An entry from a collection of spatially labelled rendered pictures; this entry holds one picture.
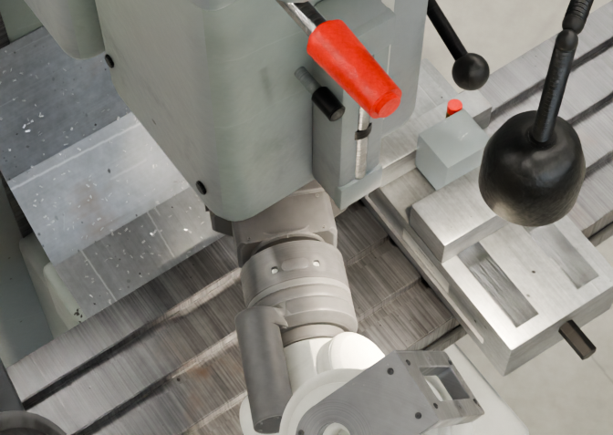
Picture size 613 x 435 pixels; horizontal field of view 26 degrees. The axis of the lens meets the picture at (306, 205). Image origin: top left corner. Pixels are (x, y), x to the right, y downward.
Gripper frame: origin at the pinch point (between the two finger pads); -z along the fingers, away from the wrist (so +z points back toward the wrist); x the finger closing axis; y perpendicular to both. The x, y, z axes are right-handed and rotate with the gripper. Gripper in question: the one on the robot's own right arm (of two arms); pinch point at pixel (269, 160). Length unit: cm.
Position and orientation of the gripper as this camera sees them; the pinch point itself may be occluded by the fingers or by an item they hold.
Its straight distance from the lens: 118.2
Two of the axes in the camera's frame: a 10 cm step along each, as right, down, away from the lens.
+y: 0.0, 5.3, 8.5
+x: -9.8, 1.6, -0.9
